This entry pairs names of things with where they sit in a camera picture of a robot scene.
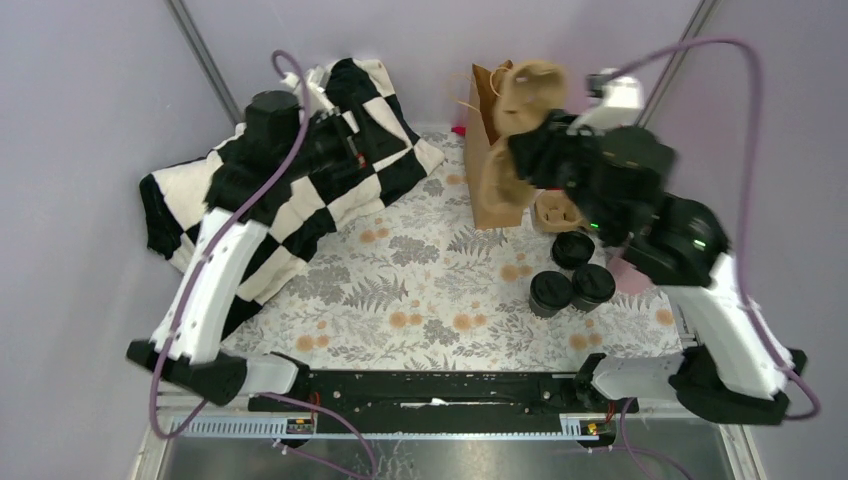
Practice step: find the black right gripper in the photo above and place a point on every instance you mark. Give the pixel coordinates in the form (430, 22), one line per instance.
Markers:
(539, 149)

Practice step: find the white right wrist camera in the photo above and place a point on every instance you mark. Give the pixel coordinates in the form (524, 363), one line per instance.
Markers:
(613, 103)

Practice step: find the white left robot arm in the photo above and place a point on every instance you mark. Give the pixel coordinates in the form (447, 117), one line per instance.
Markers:
(282, 141)

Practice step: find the pink straw holder cup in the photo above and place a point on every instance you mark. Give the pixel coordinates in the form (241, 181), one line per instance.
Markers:
(629, 280)

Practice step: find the black plastic cup lid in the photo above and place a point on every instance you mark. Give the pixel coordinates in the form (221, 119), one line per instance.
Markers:
(594, 281)

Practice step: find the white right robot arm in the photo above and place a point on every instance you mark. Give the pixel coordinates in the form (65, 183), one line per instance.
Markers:
(737, 373)

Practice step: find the floral patterned table mat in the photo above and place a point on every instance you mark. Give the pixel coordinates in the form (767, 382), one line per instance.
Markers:
(416, 286)

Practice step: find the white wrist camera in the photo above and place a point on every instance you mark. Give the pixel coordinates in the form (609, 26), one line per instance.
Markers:
(312, 83)
(613, 103)

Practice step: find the black paper coffee cup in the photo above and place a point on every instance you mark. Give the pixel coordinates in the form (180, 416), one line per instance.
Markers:
(593, 288)

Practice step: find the black white checkered blanket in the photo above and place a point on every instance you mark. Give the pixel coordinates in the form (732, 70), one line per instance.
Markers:
(299, 211)

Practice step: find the brown cardboard cup carrier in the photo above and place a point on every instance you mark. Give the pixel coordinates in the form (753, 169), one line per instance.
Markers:
(554, 212)

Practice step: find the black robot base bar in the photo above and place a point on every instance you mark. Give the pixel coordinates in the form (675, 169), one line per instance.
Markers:
(442, 404)

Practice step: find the brown paper bag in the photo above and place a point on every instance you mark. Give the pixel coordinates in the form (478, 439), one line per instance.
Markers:
(479, 153)

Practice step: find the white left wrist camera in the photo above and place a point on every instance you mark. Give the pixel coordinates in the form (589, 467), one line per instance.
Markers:
(312, 83)

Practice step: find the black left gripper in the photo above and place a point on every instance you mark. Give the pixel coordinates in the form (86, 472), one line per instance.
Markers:
(352, 160)

